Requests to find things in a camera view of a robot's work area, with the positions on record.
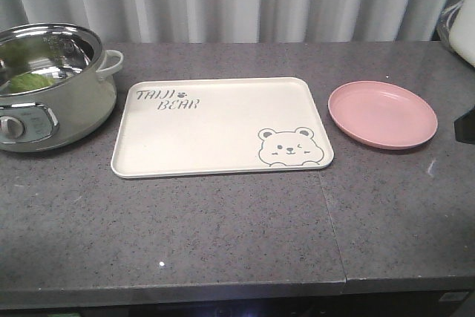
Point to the black disinfection cabinet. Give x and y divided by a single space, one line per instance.
428 303

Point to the green electric cooking pot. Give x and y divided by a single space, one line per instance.
82 98

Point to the white rice cooker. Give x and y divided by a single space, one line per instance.
455 28

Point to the pink round plate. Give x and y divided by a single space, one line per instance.
382 115

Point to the green lettuce leaf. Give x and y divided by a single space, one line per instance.
29 82

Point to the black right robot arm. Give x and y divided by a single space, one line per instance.
464 127

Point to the white bear serving tray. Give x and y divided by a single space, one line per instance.
217 126

